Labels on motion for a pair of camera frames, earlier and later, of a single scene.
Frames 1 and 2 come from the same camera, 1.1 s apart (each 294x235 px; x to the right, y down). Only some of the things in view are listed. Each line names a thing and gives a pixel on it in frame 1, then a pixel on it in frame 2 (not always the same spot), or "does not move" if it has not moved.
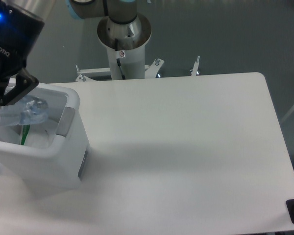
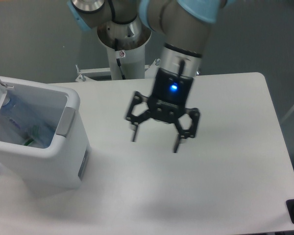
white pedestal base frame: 150,70 does not move
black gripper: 13,31 to 170,94
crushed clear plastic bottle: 28,109 to 40,129
